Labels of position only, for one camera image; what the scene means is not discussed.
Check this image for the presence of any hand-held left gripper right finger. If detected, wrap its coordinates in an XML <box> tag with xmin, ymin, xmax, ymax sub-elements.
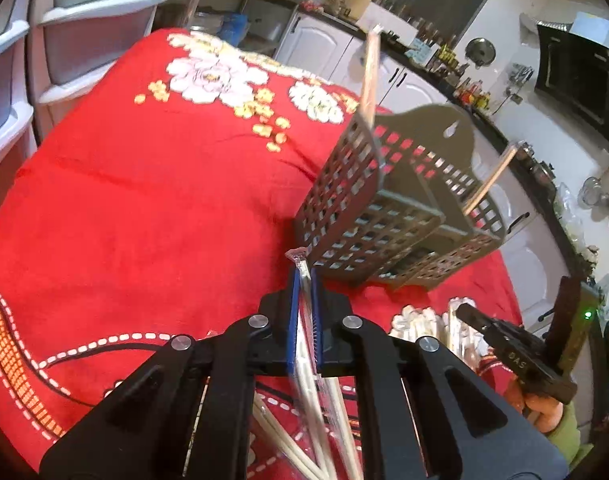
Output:
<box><xmin>309</xmin><ymin>275</ymin><xmax>570</xmax><ymax>480</ymax></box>

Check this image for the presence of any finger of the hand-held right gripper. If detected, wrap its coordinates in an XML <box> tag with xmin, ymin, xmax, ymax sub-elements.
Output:
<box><xmin>455</xmin><ymin>303</ymin><xmax>579</xmax><ymax>405</ymax></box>

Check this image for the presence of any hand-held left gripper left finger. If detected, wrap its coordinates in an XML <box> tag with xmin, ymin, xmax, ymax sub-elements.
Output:
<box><xmin>39</xmin><ymin>272</ymin><xmax>305</xmax><ymax>480</ymax></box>

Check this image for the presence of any wooden chopstick pair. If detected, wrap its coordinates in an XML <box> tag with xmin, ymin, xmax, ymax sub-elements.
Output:
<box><xmin>445</xmin><ymin>299</ymin><xmax>486</xmax><ymax>367</ymax></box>
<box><xmin>252</xmin><ymin>395</ymin><xmax>330</xmax><ymax>480</ymax></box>
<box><xmin>284</xmin><ymin>247</ymin><xmax>365</xmax><ymax>480</ymax></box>
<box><xmin>359</xmin><ymin>25</ymin><xmax>385</xmax><ymax>126</ymax></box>
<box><xmin>461</xmin><ymin>142</ymin><xmax>522</xmax><ymax>216</ymax></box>

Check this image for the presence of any grey perforated plastic utensil holder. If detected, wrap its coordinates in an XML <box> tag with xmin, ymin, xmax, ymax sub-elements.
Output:
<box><xmin>292</xmin><ymin>102</ymin><xmax>507</xmax><ymax>293</ymax></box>

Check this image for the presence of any person's right forearm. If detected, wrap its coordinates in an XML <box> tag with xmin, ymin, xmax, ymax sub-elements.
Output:
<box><xmin>548</xmin><ymin>402</ymin><xmax>596</xmax><ymax>461</ymax></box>

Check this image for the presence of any person's right hand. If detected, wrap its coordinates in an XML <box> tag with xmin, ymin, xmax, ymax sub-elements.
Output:
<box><xmin>504</xmin><ymin>377</ymin><xmax>566</xmax><ymax>436</ymax></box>

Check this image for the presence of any cluster of metal pots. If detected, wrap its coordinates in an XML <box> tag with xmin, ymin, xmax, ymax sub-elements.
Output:
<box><xmin>578</xmin><ymin>172</ymin><xmax>609</xmax><ymax>233</ymax></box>

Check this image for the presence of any red floral blanket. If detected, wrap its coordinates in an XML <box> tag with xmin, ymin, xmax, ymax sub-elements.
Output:
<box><xmin>0</xmin><ymin>27</ymin><xmax>525</xmax><ymax>480</ymax></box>

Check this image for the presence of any black range hood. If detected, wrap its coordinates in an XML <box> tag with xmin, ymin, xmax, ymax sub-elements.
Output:
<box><xmin>534</xmin><ymin>20</ymin><xmax>609</xmax><ymax>156</ymax></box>

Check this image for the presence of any round hanging pot lid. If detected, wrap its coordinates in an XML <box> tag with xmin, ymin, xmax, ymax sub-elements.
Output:
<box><xmin>465</xmin><ymin>37</ymin><xmax>496</xmax><ymax>68</ymax></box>

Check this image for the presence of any row of seasoning bottles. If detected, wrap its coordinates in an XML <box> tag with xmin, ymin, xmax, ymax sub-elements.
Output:
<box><xmin>407</xmin><ymin>17</ymin><xmax>492</xmax><ymax>108</ymax></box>

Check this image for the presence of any blue bucket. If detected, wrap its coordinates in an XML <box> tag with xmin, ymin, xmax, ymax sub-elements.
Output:
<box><xmin>223</xmin><ymin>12</ymin><xmax>249</xmax><ymax>46</ymax></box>

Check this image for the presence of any metal shelf rack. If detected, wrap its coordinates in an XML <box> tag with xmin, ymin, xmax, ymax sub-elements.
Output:
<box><xmin>159</xmin><ymin>0</ymin><xmax>300</xmax><ymax>56</ymax></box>

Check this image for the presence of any white box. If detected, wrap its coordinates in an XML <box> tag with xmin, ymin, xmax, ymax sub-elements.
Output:
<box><xmin>357</xmin><ymin>2</ymin><xmax>420</xmax><ymax>46</ymax></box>

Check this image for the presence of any white plastic drawer cabinet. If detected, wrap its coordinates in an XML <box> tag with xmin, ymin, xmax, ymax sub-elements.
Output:
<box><xmin>27</xmin><ymin>0</ymin><xmax>170</xmax><ymax>136</ymax></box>
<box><xmin>0</xmin><ymin>20</ymin><xmax>38</xmax><ymax>221</ymax></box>

